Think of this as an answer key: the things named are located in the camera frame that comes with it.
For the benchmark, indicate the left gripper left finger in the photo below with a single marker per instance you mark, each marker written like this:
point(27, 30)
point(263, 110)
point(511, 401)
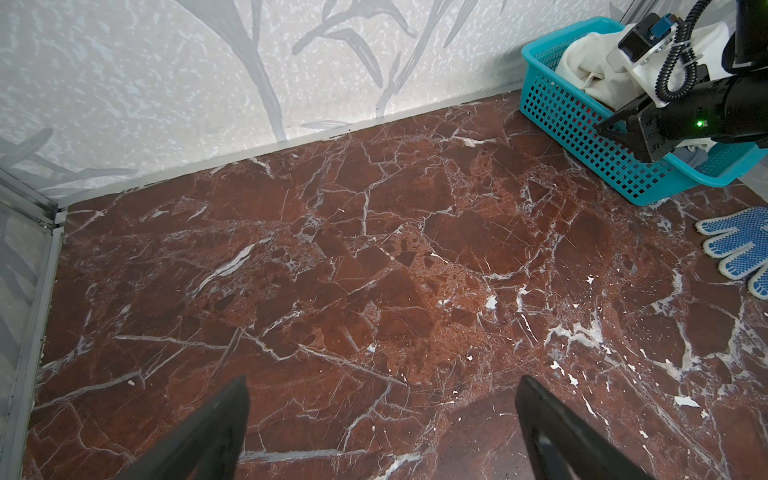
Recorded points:
point(206, 445)

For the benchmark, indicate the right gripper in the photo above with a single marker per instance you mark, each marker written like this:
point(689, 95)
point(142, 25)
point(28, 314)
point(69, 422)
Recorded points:
point(701, 114)

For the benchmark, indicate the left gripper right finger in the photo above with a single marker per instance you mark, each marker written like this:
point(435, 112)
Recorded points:
point(561, 445)

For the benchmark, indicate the white printed t-shirt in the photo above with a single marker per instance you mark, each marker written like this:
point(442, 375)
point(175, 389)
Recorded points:
point(595, 65)

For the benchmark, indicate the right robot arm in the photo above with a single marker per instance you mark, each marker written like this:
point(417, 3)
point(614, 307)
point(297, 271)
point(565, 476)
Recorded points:
point(744, 58)

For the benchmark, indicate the teal plastic basket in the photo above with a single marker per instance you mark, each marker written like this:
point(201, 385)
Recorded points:
point(569, 117)

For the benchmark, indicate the grey t-shirt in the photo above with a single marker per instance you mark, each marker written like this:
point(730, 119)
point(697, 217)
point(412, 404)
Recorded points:
point(693, 155)

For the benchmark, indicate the blue dotted work glove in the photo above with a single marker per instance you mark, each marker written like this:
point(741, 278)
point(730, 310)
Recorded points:
point(739, 241)

